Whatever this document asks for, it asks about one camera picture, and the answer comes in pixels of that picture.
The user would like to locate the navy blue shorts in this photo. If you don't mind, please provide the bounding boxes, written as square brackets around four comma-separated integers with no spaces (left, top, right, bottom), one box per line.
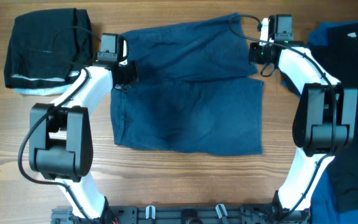
[111,13,264,156]

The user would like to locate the black polo shirt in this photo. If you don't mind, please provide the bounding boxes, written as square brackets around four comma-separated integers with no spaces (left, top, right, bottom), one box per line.
[283,21,358,214]

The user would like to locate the folded black garment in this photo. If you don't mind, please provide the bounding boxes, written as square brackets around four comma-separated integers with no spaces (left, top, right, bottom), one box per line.
[4,8,93,89]

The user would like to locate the folded white garment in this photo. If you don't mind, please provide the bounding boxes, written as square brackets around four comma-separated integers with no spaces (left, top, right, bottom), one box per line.
[12,74,71,96]

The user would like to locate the blue garment under polo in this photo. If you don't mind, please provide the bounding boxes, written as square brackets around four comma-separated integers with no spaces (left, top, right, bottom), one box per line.
[280,20,358,224]

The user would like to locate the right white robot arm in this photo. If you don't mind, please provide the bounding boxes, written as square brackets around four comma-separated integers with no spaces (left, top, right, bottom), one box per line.
[249,40,357,220]

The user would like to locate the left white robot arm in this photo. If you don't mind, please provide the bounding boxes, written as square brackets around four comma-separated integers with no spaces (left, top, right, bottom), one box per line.
[24,61,139,223]

